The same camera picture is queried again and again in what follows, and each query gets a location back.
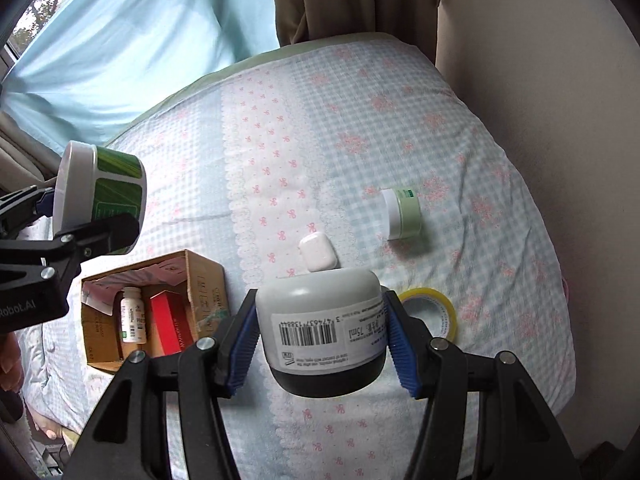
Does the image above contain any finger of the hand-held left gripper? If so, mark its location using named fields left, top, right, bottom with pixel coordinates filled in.
left=0, top=212, right=141, bottom=273
left=0, top=186, right=57, bottom=233

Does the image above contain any yellow tape roll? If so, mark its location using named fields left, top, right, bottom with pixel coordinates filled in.
left=400, top=287, right=459, bottom=343

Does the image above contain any light blue curtain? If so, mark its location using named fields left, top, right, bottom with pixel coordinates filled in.
left=0, top=0, right=281, bottom=147

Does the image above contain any person's left hand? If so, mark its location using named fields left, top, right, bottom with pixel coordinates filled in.
left=0, top=332, right=23, bottom=393

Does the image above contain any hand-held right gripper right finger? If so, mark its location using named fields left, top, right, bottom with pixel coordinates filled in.
left=381, top=285, right=583, bottom=480

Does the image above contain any brown curtain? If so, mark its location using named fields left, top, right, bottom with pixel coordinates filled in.
left=267, top=0, right=441, bottom=61

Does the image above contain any red carton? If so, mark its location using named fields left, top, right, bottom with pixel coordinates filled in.
left=149, top=291, right=201, bottom=358

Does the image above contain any grey jar with barcode label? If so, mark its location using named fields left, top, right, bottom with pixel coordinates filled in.
left=255, top=267, right=389, bottom=399

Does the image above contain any white jar with green label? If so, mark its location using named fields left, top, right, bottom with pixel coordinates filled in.
left=51, top=140, right=148, bottom=256

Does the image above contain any checkered floral bed sheet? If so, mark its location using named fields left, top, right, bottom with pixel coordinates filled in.
left=15, top=32, right=576, bottom=480

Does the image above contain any white pill bottle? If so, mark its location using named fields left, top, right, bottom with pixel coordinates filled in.
left=119, top=286, right=150, bottom=345

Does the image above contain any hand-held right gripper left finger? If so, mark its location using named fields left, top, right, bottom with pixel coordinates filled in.
left=65, top=288, right=261, bottom=480

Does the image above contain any white earbuds case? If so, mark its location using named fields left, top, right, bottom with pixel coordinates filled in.
left=298, top=232, right=341, bottom=273

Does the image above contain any pale green cream jar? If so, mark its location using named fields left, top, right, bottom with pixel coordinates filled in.
left=381, top=187, right=425, bottom=242

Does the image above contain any cardboard box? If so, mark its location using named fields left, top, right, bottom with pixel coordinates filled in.
left=80, top=249, right=232, bottom=374

